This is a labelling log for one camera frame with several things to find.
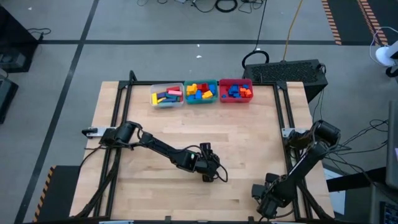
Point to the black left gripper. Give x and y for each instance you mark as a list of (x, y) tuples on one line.
[(207, 164)]

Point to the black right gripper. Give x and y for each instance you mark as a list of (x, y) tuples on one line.
[(273, 194)]

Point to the medium yellow toy block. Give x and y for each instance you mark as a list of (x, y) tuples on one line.
[(189, 91), (207, 95), (193, 87)]

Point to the long purple-blue block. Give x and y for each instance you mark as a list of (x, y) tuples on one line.
[(171, 99), (161, 95)]

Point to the medium red toy block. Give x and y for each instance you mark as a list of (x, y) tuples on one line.
[(201, 86), (206, 88)]

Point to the long pink block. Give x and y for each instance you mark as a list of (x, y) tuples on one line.
[(175, 93)]

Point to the long red block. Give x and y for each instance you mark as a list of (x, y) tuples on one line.
[(173, 89)]

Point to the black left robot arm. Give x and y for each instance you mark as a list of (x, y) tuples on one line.
[(161, 147)]

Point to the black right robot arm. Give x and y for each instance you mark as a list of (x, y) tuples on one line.
[(311, 158)]

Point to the teal plastic bin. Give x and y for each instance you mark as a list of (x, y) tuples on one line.
[(201, 102)]

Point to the red plastic bin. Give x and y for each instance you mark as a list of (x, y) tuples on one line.
[(224, 96)]

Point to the white paper sheet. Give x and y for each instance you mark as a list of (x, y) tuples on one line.
[(337, 196)]

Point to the black flat board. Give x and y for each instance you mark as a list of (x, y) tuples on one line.
[(357, 180)]

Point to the clear plastic bin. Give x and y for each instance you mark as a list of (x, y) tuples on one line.
[(151, 85)]

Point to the black computer case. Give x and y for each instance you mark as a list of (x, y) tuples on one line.
[(286, 73)]

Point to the black keyboard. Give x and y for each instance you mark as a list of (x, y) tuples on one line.
[(390, 214)]

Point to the black hazard-striped floor mat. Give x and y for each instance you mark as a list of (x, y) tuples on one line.
[(62, 193)]

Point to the white round device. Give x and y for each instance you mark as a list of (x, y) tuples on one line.
[(384, 56)]

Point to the black orange-striped floor mat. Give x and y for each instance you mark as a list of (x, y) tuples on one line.
[(348, 18)]

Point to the grey equipment box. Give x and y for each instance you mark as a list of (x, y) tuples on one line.
[(6, 93)]

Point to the black cabinet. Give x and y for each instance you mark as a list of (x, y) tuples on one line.
[(15, 37)]

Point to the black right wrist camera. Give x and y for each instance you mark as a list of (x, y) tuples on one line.
[(268, 210)]

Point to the silver metal bracket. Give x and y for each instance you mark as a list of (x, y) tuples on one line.
[(286, 132), (93, 131)]

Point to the black aluminium table frame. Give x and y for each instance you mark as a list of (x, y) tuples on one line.
[(138, 83)]

